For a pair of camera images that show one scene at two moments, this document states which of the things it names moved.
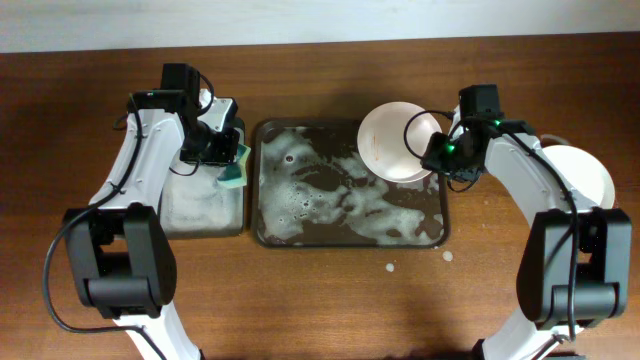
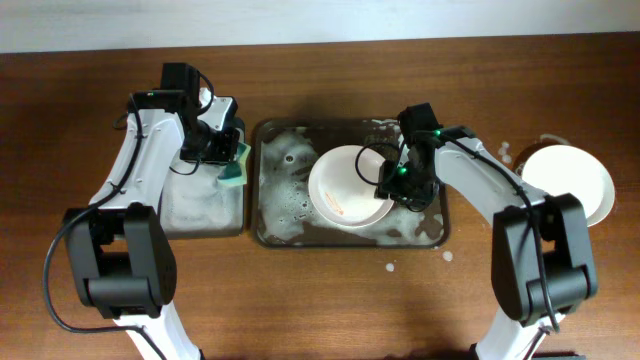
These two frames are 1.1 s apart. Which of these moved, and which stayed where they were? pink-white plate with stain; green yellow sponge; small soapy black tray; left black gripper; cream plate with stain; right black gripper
Moved: pink-white plate with stain; right black gripper
Stayed: small soapy black tray; cream plate with stain; green yellow sponge; left black gripper
